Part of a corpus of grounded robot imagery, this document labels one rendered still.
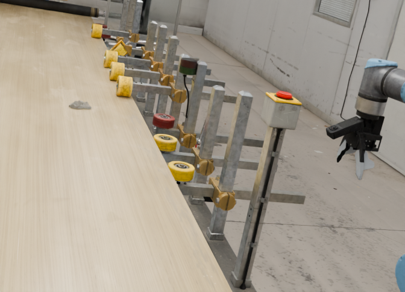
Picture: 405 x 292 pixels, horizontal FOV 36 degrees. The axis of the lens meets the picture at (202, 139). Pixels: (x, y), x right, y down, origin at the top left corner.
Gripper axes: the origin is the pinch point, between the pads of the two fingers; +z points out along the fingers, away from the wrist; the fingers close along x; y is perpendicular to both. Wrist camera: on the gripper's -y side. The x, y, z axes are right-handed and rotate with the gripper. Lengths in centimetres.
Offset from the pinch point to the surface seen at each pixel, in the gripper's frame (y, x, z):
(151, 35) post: -38, 145, -12
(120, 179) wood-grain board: -74, -12, 4
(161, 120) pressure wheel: -51, 47, 4
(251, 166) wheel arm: -22.2, 23.7, 9.9
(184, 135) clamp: -42, 44, 7
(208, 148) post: -40.4, 19.8, 3.5
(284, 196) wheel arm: -19.8, -1.4, 9.8
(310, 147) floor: 159, 315, 93
